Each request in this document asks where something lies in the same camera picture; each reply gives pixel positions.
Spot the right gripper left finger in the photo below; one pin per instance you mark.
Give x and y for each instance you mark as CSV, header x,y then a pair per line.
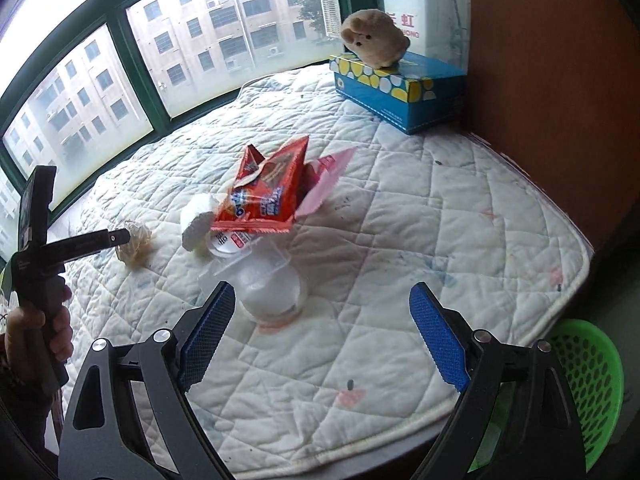
x,y
103,437

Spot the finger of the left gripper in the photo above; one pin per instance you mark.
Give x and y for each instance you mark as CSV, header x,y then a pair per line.
x,y
84,245

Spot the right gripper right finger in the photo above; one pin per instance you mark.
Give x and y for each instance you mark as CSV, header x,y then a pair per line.
x,y
470,360

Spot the beige tissue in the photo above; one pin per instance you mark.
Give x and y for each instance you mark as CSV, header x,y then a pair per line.
x,y
139,242

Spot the white torn foil lid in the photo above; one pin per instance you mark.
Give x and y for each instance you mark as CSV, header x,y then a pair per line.
x,y
196,218

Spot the clear plastic dome cup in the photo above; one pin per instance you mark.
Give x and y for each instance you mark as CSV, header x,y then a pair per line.
x,y
269,289

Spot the red snack wrapper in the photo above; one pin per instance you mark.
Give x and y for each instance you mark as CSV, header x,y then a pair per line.
x,y
263,196

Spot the pink plastic wrapper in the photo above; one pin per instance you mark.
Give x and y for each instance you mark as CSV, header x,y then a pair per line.
x,y
319,179

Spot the strawberry yogurt tub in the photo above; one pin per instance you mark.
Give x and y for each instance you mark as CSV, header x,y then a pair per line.
x,y
228,244

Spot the person's left hand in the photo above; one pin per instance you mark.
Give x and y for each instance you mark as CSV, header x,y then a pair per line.
x,y
25,320

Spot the green plastic waste basket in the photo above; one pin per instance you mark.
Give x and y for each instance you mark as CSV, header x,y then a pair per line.
x,y
590,384

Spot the white quilted mattress pad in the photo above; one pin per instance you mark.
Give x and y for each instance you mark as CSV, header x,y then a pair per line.
x,y
350,380

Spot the blue yellow tissue box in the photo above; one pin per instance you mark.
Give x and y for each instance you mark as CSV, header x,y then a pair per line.
x,y
414,94

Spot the beige plush toy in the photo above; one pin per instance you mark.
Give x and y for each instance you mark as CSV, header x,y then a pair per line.
x,y
373,36

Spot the brown wooden cabinet panel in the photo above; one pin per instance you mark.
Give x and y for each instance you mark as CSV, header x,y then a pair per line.
x,y
554,85

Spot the white cardboard box with logo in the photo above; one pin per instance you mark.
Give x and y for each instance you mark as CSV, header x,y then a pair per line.
x,y
436,28

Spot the green window frame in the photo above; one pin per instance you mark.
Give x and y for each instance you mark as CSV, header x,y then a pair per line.
x,y
86,82

